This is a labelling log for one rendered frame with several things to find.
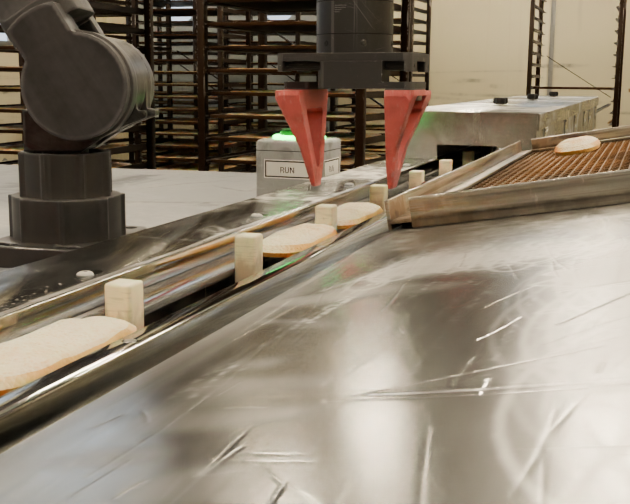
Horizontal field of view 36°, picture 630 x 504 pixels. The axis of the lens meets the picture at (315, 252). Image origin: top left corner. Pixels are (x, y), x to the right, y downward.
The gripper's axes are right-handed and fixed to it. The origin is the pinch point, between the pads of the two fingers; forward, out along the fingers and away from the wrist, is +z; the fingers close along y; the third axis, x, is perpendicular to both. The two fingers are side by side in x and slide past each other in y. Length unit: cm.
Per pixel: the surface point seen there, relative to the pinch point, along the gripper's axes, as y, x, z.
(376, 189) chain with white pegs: 0.1, -7.1, 1.8
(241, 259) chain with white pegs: 0.4, 20.9, 2.9
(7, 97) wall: 439, -555, 5
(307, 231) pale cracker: -0.6, 12.3, 2.5
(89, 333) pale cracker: -0.9, 38.9, 2.6
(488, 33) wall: 102, -700, -44
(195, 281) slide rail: 1.4, 24.6, 3.5
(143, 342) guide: -3.9, 40.0, 2.4
